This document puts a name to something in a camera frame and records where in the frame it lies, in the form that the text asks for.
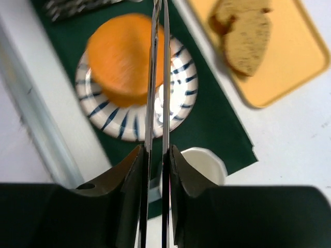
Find yellow tray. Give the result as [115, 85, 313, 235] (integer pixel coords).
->
[188, 1, 330, 108]

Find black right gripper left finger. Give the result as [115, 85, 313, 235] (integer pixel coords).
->
[1, 145, 143, 247]

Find dark green placemat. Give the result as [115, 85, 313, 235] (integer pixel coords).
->
[32, 1, 257, 173]

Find seeded bread slice right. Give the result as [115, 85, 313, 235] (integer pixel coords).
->
[208, 0, 272, 76]

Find white mug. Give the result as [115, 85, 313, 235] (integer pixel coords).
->
[148, 147, 228, 203]

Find metal tongs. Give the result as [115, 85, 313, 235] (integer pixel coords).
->
[138, 1, 171, 247]

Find white blue striped plate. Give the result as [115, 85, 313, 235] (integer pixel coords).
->
[75, 37, 198, 142]

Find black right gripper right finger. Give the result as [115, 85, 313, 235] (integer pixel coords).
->
[170, 146, 330, 247]

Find patterned handle fork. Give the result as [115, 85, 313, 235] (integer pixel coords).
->
[42, 0, 122, 23]

